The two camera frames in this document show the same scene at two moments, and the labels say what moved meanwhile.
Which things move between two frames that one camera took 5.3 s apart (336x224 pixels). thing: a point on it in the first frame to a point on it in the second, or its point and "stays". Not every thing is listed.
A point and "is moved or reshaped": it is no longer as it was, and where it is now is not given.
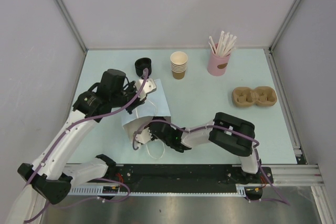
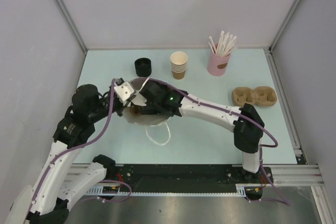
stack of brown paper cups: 178,61 stays
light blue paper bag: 155,105 is moved or reshaped
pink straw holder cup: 217,65 stays
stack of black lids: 142,63 stays
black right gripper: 154,136 to 148,109
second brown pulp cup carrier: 263,96 stays
